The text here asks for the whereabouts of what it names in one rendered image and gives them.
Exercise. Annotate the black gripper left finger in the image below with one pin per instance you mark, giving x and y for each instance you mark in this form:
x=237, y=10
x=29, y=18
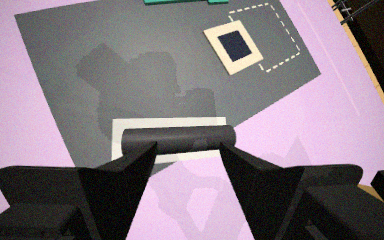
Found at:
x=108, y=196

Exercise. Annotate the teal flat trowel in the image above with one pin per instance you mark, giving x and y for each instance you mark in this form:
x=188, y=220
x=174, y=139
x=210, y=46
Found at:
x=158, y=2

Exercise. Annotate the cream square tile with dark blue centre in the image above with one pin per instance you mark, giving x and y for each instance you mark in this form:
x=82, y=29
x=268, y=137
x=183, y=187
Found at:
x=233, y=46

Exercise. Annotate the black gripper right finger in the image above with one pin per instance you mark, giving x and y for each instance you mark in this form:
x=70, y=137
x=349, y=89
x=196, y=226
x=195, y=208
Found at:
x=269, y=194

